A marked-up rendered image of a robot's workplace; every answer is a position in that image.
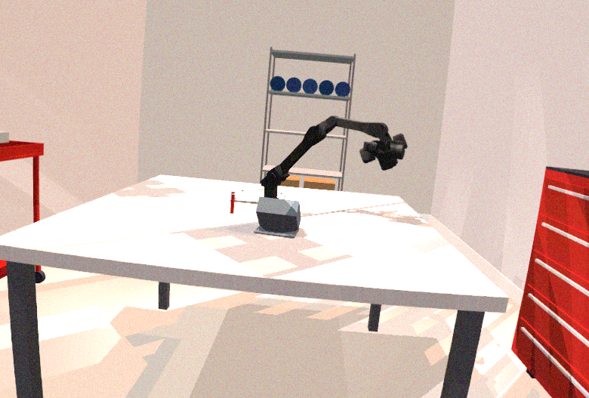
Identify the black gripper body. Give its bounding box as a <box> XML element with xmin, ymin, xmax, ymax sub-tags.
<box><xmin>360</xmin><ymin>134</ymin><xmax>407</xmax><ymax>163</ymax></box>

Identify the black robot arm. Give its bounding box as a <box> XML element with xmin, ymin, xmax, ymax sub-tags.
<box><xmin>261</xmin><ymin>116</ymin><xmax>405</xmax><ymax>199</ymax></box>

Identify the grey metal panel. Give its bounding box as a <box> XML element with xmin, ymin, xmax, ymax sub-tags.
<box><xmin>253</xmin><ymin>196</ymin><xmax>301</xmax><ymax>239</ymax></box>

